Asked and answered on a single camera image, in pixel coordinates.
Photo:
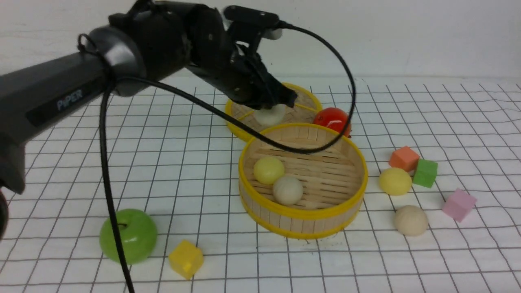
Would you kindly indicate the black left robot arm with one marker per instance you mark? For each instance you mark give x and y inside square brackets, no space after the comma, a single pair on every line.
[153,40]

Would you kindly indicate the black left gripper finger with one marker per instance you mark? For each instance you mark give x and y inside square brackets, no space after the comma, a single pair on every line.
[285,95]
[258,104]

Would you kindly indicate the bamboo steamer lid yellow rim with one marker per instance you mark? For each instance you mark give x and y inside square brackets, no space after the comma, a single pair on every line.
[304,111]

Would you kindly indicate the yellow bun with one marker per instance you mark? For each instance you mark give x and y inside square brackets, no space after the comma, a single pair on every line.
[395,181]
[267,170]

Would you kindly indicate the pink cube block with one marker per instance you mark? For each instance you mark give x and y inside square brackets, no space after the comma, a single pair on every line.
[459,204]

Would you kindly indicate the orange cube block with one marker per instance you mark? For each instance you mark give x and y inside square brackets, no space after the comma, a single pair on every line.
[404,158]

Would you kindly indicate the green apple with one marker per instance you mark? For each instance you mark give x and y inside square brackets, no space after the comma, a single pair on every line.
[138,233]

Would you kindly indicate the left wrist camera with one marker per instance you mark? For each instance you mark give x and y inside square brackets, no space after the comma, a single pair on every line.
[268,23]

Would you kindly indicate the yellow cube block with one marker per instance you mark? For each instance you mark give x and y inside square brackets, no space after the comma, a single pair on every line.
[186,259]

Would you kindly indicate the bamboo steamer tray yellow rim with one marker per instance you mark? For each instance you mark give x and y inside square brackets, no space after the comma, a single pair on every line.
[334,182]

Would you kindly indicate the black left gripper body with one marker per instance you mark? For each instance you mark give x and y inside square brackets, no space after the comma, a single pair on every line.
[225,55]

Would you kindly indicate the green cube block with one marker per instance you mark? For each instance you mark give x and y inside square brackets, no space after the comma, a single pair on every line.
[426,173]

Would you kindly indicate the white bun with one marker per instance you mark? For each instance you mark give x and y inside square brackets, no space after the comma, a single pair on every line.
[270,117]
[410,221]
[287,190]

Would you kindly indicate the red tomato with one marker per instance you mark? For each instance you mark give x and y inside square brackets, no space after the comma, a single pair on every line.
[331,117]

